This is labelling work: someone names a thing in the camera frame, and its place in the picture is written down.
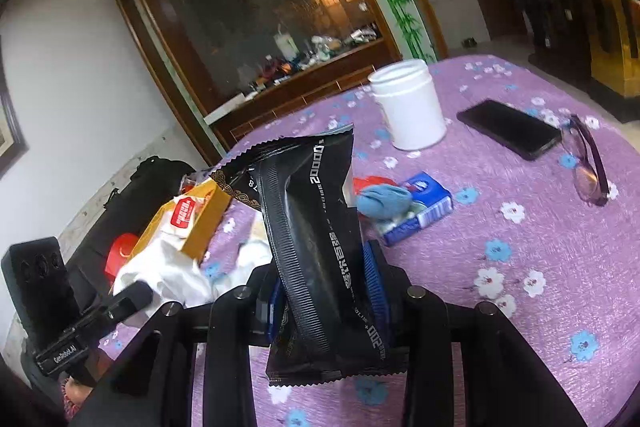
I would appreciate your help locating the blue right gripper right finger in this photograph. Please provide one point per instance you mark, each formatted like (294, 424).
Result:
(376, 289)

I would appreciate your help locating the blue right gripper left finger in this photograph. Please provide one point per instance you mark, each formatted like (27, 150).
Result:
(276, 310)

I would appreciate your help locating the black snack pouch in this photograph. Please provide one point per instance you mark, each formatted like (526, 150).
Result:
(301, 185)

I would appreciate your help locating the light blue cloth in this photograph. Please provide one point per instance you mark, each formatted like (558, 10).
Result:
(383, 201)

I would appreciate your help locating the blue tissue packet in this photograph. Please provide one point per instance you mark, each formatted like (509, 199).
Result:
(431, 202)

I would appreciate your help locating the white plastic bag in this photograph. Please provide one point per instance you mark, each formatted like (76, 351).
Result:
(174, 276)

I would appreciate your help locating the yellow cardboard box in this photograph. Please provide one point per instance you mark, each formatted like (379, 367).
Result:
(188, 221)

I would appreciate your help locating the red gift bag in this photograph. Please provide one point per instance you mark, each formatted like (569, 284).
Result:
(118, 254)

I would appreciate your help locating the small red packet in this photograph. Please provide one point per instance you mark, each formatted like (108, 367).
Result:
(360, 184)

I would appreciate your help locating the black suitcase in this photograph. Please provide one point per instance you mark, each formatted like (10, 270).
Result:
(127, 210)

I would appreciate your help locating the purple floral tablecloth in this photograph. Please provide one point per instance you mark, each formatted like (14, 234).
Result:
(564, 271)

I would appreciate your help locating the white plastic jar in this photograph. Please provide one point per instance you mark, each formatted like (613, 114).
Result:
(406, 94)

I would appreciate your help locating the black smartphone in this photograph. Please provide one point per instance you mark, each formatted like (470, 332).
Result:
(527, 136)

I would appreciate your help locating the wooden counter cabinet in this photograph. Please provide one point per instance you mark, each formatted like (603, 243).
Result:
(335, 76)

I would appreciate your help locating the purple frame eyeglasses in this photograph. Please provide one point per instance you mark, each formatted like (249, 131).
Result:
(590, 179)

